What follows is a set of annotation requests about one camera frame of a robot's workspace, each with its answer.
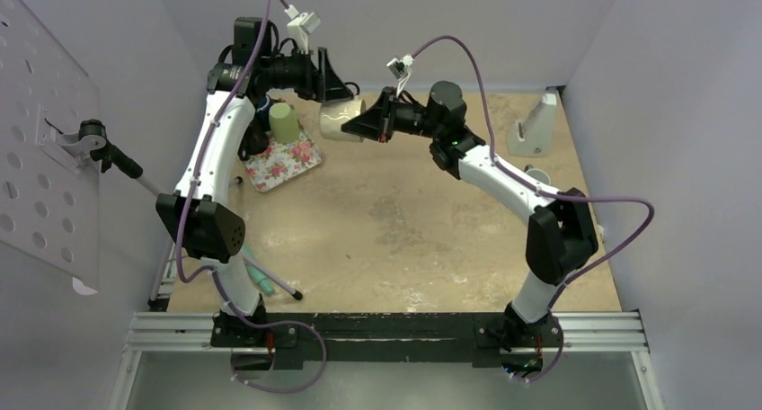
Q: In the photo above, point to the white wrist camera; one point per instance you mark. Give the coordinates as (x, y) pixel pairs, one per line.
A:
(401, 69)
(300, 26)

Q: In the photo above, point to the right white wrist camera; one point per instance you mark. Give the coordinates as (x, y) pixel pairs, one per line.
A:
(401, 69)

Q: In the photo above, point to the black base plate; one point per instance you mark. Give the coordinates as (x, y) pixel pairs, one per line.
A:
(481, 339)

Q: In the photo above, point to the grey blue mug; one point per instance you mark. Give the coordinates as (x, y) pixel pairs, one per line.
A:
(538, 175)

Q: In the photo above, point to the dark brown mug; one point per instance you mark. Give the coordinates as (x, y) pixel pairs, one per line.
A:
(254, 142)

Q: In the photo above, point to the perforated white panel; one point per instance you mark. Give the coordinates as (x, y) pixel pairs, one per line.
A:
(49, 185)

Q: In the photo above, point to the beige cream mug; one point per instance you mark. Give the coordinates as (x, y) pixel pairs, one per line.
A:
(332, 115)

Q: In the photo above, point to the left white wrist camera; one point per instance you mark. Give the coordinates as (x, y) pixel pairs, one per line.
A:
(300, 26)

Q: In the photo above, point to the light green mug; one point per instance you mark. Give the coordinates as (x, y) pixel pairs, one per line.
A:
(284, 123)

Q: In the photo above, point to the teal marker pen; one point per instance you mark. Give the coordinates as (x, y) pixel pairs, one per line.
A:
(261, 280)

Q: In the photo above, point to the dark blue mug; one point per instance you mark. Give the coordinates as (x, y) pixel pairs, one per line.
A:
(262, 109)

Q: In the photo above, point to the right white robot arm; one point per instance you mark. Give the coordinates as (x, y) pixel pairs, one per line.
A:
(560, 231)

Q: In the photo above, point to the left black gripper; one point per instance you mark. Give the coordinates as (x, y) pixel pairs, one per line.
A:
(322, 84)

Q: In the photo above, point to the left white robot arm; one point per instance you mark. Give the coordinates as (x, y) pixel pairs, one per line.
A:
(197, 213)

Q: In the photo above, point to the floral pattern tray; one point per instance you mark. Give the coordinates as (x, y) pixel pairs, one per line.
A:
(280, 162)

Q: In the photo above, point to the white wedge stand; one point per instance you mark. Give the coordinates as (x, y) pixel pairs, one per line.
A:
(532, 135)

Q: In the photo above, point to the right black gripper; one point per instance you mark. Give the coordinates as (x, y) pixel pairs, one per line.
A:
(376, 122)

